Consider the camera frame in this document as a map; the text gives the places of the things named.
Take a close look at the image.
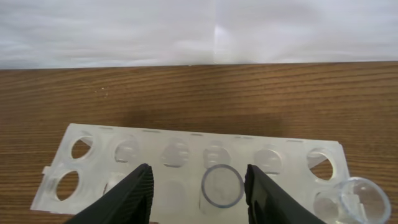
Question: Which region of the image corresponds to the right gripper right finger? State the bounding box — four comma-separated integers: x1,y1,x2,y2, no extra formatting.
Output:
244,164,327,224

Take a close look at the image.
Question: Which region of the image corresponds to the clear test tube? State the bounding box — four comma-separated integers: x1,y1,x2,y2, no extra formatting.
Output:
198,163,246,215
312,176,392,224

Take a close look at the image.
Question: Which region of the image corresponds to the white test tube rack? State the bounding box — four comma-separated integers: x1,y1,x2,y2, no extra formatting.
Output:
30,123,351,224

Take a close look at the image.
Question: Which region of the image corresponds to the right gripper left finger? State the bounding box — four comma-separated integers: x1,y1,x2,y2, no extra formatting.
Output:
63,163,155,224

